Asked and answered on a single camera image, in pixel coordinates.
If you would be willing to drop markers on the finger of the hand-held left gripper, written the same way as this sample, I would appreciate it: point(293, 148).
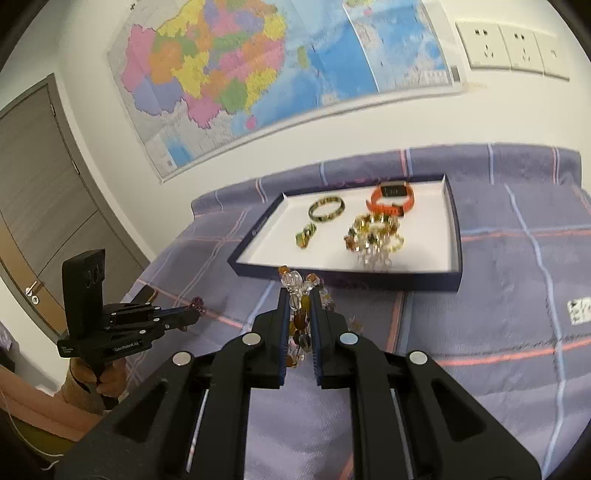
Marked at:
point(178, 317)

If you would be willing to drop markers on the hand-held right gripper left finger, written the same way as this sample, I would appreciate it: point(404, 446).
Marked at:
point(282, 332)

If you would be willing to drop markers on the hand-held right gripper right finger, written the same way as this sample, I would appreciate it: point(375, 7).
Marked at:
point(316, 332)

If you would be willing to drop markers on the dark blue jewelry box tray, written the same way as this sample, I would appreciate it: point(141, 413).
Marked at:
point(332, 258)

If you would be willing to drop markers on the person's left hand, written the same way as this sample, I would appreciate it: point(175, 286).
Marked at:
point(113, 378)

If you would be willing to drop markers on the person's clothing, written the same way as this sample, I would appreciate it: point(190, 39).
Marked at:
point(27, 406)

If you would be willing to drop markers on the mottled green bangle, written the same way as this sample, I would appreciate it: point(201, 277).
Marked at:
point(312, 211)

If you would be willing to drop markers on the grey wooden door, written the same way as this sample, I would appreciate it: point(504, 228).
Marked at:
point(37, 184)

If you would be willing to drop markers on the orange wrist watch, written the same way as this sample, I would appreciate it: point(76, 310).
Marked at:
point(388, 208)

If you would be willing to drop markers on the purple plaid bed sheet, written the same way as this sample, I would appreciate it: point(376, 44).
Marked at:
point(508, 323)

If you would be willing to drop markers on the colourful wall map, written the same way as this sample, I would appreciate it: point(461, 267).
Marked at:
point(231, 69)

